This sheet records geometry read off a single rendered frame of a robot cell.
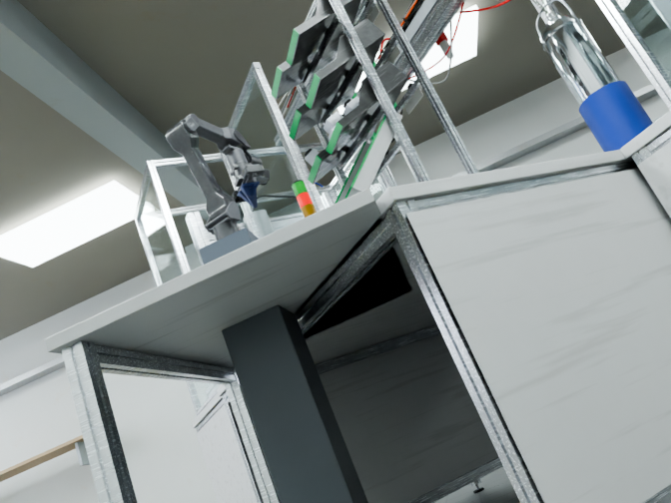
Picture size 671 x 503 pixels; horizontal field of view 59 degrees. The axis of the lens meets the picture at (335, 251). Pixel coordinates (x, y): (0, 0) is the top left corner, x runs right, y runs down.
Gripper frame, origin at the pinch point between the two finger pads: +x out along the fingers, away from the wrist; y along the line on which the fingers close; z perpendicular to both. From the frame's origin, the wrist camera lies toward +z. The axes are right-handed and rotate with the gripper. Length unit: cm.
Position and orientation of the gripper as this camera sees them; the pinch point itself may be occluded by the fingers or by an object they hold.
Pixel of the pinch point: (252, 198)
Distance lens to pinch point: 189.6
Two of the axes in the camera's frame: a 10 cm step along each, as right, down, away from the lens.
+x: 3.7, 8.8, -3.1
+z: 8.5, -1.9, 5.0
